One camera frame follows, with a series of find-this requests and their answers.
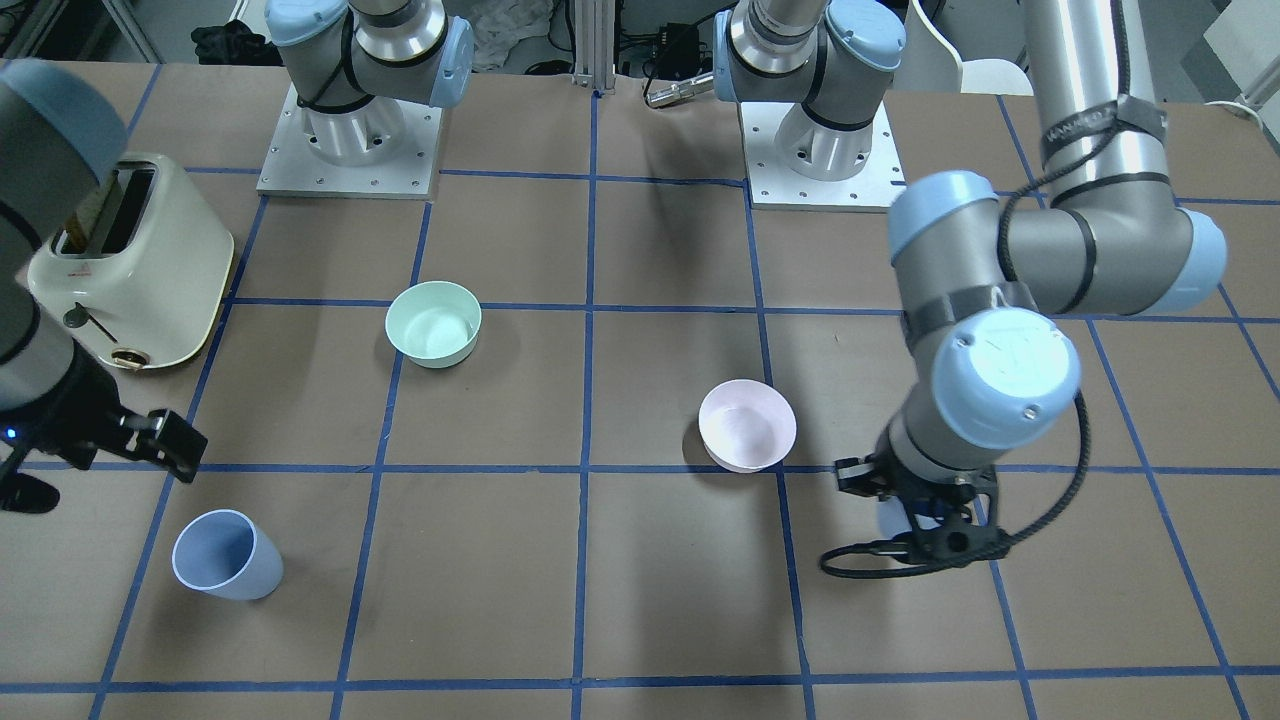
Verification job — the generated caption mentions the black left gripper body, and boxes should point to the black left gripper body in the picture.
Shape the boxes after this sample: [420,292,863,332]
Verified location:
[835,455,1011,571]

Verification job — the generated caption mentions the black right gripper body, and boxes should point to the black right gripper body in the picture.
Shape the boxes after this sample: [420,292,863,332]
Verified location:
[3,350,209,486]

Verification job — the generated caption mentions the blue cup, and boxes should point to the blue cup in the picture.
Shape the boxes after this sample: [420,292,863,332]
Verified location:
[170,509,284,601]
[876,496,941,541]

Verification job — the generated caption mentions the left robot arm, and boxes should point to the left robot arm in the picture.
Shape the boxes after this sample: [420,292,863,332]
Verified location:
[819,1,1228,579]

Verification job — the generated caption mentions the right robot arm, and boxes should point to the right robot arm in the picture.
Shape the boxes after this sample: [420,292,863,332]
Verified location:
[3,1,476,496]

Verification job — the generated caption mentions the cream white toaster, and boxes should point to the cream white toaster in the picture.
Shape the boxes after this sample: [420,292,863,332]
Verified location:
[26,152,236,370]

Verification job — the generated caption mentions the toast slice in toaster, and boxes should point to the toast slice in toaster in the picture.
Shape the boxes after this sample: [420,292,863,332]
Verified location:
[61,181,113,254]

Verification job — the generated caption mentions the pink bowl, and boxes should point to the pink bowl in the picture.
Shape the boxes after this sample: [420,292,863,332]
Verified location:
[698,379,797,474]

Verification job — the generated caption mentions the mint green bowl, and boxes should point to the mint green bowl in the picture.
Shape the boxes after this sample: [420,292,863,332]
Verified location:
[384,281,483,369]

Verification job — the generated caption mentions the white chair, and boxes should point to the white chair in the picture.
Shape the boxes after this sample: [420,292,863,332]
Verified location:
[891,1,1034,96]

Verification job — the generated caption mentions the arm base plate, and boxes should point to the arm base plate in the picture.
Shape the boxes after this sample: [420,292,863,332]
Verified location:
[256,87,445,201]
[739,102,906,213]

